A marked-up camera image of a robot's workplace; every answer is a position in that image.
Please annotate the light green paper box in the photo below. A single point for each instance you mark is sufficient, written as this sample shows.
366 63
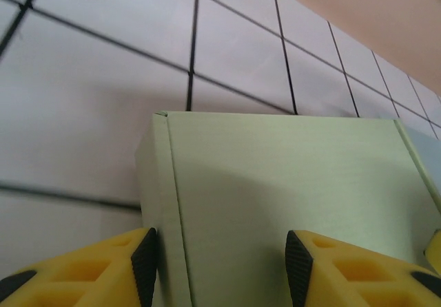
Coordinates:
275 183

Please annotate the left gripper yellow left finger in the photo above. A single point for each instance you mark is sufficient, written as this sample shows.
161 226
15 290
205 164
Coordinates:
86 279

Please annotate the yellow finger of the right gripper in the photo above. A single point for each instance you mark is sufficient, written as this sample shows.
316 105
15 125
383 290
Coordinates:
435 250

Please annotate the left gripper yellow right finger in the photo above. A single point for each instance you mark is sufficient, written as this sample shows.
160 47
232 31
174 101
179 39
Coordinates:
361 279

